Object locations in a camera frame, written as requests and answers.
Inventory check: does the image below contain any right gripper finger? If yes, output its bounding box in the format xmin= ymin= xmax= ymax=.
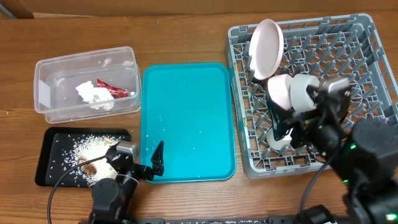
xmin=306 ymin=85 xmax=318 ymax=103
xmin=266 ymin=100 xmax=291 ymax=141

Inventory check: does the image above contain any grey bowl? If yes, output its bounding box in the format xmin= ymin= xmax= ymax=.
xmin=290 ymin=74 xmax=320 ymax=113

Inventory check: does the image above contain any white cup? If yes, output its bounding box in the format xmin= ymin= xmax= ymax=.
xmin=266 ymin=128 xmax=293 ymax=151

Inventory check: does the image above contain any pink bowl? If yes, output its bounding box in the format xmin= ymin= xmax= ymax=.
xmin=267 ymin=74 xmax=293 ymax=110

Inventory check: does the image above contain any brown food piece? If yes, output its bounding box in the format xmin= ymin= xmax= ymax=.
xmin=77 ymin=157 xmax=97 ymax=175

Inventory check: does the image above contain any white rice pile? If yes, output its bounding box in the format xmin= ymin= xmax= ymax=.
xmin=45 ymin=133 xmax=126 ymax=187

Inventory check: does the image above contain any large white round plate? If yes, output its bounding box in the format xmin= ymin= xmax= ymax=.
xmin=249 ymin=19 xmax=284 ymax=80

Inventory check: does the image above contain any red snack wrapper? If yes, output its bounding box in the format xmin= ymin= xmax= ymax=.
xmin=97 ymin=79 xmax=130 ymax=98

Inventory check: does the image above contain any white napkin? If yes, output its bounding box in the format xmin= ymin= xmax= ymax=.
xmin=76 ymin=81 xmax=114 ymax=111

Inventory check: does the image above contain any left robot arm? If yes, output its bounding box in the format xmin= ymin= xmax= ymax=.
xmin=88 ymin=141 xmax=164 ymax=223

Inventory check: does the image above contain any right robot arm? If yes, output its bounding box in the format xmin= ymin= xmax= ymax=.
xmin=267 ymin=86 xmax=397 ymax=223

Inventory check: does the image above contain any clear plastic waste bin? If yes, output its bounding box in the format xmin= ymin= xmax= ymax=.
xmin=34 ymin=46 xmax=141 ymax=124

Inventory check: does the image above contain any grey plastic dish rack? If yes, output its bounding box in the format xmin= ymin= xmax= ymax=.
xmin=225 ymin=14 xmax=397 ymax=179

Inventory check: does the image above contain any teal plastic serving tray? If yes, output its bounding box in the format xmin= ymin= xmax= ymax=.
xmin=141 ymin=62 xmax=236 ymax=184

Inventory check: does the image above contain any black plastic tray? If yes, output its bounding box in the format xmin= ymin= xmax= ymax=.
xmin=35 ymin=127 xmax=131 ymax=188

